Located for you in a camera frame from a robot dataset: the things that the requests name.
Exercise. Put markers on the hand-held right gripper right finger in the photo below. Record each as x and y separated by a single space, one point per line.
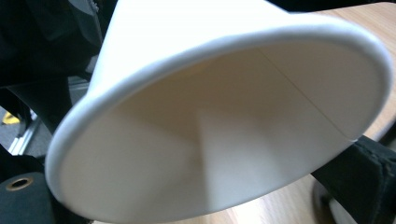
370 180

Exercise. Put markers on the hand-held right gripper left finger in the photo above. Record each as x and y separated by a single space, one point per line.
28 202

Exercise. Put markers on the single white paper cup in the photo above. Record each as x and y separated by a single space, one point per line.
162 46

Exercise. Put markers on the yellow black tape strip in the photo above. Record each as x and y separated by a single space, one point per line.
10 118

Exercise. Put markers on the metal floor rail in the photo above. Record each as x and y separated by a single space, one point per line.
23 140

